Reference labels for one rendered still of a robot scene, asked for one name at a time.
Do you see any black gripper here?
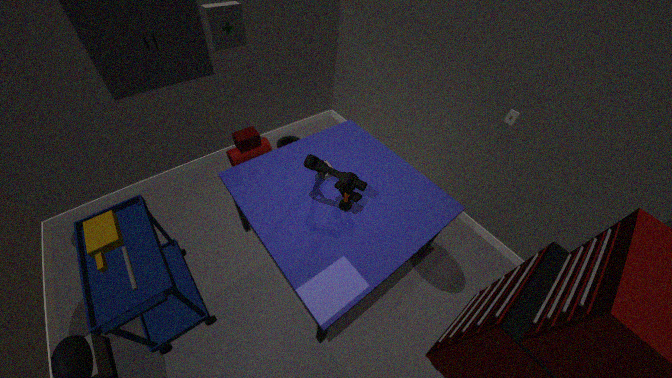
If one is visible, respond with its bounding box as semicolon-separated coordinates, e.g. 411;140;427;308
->
334;180;362;203

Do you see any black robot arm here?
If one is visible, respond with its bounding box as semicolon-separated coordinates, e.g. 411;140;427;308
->
303;154;367;191

